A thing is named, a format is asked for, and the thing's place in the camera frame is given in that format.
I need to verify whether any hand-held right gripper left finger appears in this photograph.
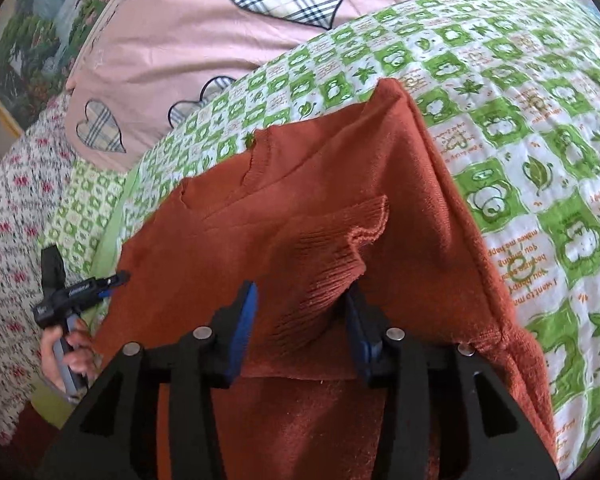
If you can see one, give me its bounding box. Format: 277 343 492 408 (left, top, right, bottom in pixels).
42 280 260 480

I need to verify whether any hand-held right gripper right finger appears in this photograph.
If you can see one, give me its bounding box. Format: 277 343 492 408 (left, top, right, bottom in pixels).
342 287 561 480

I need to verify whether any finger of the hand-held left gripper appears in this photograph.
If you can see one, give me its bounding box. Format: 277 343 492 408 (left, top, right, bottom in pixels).
93 270 132 296

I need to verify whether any orange knit sweater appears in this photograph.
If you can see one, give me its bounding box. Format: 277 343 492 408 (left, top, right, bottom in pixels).
92 78 556 480

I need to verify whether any person's left hand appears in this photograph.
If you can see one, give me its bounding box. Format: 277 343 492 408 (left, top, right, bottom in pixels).
40 317 103 393

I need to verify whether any green patterned pillow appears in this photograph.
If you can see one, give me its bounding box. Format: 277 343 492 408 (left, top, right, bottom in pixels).
50 160 131 273

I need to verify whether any floral bed sheet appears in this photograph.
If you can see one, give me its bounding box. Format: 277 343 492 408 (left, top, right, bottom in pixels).
0 92 111 446

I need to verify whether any pink duvet with plaid hearts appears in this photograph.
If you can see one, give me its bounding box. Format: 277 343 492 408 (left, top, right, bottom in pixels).
65 0 576 168

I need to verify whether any green patterned bed sheet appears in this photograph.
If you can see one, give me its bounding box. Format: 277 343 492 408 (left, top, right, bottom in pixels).
87 0 600 476

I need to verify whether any framed landscape wall picture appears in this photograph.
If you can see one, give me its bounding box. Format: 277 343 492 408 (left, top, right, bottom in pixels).
0 0 146 136

